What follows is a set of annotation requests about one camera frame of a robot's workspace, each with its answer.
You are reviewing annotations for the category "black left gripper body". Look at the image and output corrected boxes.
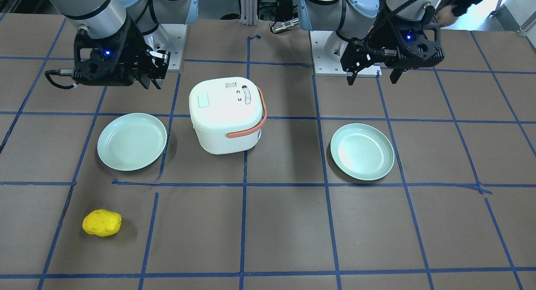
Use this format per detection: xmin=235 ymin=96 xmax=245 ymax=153
xmin=340 ymin=38 xmax=397 ymax=73

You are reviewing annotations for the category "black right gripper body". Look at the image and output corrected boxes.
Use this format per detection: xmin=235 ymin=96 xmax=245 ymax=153
xmin=134 ymin=48 xmax=172 ymax=81

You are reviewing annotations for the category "white rice cooker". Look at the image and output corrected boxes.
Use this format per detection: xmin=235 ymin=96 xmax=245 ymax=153
xmin=189 ymin=77 xmax=268 ymax=155

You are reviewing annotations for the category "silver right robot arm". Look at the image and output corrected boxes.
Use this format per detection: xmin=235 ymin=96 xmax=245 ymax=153
xmin=44 ymin=0 xmax=199 ymax=90

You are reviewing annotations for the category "green plate by potato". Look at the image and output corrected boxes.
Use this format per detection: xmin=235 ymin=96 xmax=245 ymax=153
xmin=96 ymin=113 xmax=168 ymax=171

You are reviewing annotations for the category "green plate away from potato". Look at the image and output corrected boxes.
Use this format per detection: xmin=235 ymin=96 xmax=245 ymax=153
xmin=330 ymin=123 xmax=396 ymax=181

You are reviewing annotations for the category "person in dark clothes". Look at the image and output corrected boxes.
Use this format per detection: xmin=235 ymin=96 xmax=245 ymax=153
xmin=435 ymin=0 xmax=483 ymax=28

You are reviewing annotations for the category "yellow toy potato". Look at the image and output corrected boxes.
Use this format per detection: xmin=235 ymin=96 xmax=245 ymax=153
xmin=82 ymin=209 xmax=122 ymax=237

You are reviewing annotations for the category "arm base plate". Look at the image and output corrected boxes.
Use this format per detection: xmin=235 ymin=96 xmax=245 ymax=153
xmin=309 ymin=30 xmax=382 ymax=78
xmin=144 ymin=24 xmax=188 ymax=72

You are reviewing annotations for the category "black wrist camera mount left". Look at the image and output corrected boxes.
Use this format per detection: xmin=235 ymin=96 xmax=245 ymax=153
xmin=384 ymin=6 xmax=445 ymax=69

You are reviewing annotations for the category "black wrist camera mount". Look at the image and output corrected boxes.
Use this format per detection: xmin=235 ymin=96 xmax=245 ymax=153
xmin=72 ymin=16 xmax=147 ymax=86
xmin=384 ymin=6 xmax=445 ymax=69

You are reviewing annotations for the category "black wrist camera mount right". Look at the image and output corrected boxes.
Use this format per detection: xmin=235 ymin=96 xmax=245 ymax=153
xmin=72 ymin=16 xmax=147 ymax=86

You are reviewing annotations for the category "aluminium frame post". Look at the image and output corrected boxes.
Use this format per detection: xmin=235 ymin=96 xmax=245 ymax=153
xmin=240 ymin=0 xmax=258 ymax=28

